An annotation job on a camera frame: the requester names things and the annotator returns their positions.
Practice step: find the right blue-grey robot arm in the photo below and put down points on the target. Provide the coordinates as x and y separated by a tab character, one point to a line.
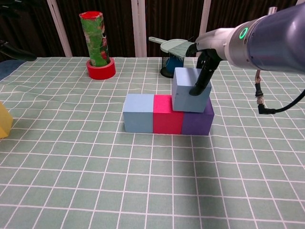
274	40

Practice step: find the purple foam cube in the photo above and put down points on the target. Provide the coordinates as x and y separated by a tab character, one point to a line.
197	124

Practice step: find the pink foam cube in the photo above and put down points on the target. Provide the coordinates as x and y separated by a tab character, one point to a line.
164	121

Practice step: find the teal hand brush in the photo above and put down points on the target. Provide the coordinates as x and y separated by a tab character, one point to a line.
176	47

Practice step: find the white partition frame post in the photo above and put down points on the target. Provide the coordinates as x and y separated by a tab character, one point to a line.
59	28
139	28
205	16

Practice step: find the green checked tablecloth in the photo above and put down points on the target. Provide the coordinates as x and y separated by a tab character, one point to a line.
152	179

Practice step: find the light blue foam cube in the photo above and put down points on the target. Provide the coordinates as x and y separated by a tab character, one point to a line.
138	114
183	95

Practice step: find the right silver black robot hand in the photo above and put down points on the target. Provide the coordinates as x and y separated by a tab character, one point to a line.
214	43

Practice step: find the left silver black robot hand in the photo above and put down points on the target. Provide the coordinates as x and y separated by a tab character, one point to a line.
19	53

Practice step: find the red tape roll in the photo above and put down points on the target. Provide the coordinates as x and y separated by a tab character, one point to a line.
101	72

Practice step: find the yellow foam cube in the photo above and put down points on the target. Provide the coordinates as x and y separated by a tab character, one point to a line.
4	121

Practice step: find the green can with red lid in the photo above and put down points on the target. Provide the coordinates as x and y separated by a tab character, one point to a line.
95	40

